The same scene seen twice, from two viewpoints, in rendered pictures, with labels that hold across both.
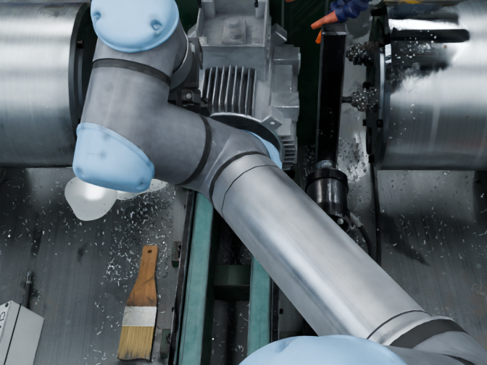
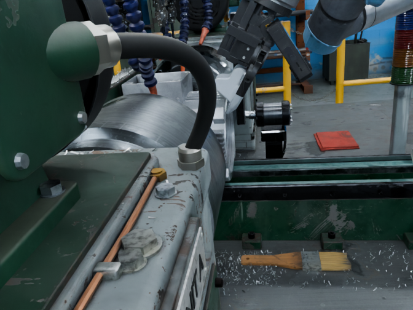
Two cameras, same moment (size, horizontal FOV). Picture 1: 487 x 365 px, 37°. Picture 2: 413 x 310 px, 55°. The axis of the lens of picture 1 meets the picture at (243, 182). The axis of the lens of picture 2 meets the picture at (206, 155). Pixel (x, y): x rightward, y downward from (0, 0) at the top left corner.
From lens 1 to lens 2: 1.18 m
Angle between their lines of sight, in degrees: 70
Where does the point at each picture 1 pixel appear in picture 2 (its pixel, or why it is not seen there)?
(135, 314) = (310, 261)
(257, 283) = (305, 166)
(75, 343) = (343, 297)
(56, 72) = (188, 111)
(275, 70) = not seen: hidden behind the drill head
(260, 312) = (327, 165)
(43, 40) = (155, 102)
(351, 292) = not seen: outside the picture
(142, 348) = (338, 256)
